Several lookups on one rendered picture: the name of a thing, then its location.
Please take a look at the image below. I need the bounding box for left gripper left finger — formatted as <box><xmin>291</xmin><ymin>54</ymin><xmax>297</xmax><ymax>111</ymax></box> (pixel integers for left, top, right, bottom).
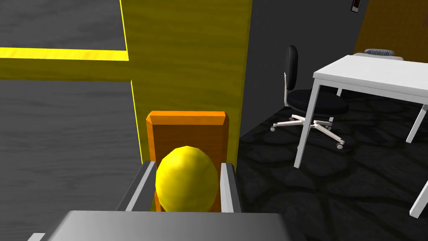
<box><xmin>116</xmin><ymin>161</ymin><xmax>157</xmax><ymax>213</ymax></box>

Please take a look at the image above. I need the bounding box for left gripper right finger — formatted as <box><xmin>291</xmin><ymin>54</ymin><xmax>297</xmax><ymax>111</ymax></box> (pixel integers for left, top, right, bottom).
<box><xmin>220</xmin><ymin>162</ymin><xmax>243</xmax><ymax>213</ymax></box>

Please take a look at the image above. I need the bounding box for yellow door knob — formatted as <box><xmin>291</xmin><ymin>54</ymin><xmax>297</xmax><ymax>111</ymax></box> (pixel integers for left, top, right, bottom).
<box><xmin>145</xmin><ymin>110</ymin><xmax>230</xmax><ymax>213</ymax></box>

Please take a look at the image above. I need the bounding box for black office chair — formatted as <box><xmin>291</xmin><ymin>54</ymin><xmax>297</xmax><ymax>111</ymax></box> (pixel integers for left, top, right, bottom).
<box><xmin>270</xmin><ymin>45</ymin><xmax>350</xmax><ymax>150</ymax></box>

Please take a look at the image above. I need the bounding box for yellow and grey door leaf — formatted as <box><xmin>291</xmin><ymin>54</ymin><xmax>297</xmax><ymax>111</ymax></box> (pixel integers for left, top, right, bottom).
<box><xmin>0</xmin><ymin>0</ymin><xmax>253</xmax><ymax>215</ymax></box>

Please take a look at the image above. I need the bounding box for white table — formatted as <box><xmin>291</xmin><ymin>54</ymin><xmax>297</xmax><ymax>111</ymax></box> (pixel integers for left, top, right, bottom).
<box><xmin>293</xmin><ymin>54</ymin><xmax>428</xmax><ymax>219</ymax></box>

